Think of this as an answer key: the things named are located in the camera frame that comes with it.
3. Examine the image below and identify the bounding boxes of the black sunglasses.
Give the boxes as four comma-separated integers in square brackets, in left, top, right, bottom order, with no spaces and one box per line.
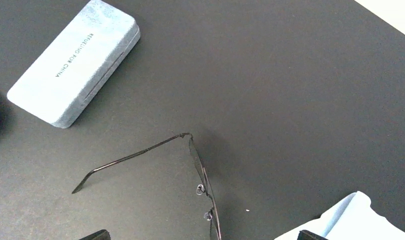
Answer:
[72,132,222,240]

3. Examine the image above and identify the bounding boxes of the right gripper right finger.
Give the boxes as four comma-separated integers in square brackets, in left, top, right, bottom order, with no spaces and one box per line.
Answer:
[297,230,327,240]

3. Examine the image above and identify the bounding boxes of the blue-grey glasses case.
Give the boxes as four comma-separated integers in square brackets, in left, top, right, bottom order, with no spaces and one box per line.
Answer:
[7,0,141,129]

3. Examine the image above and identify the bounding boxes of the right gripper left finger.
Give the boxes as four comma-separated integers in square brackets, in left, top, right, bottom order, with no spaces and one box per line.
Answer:
[79,229,110,240]

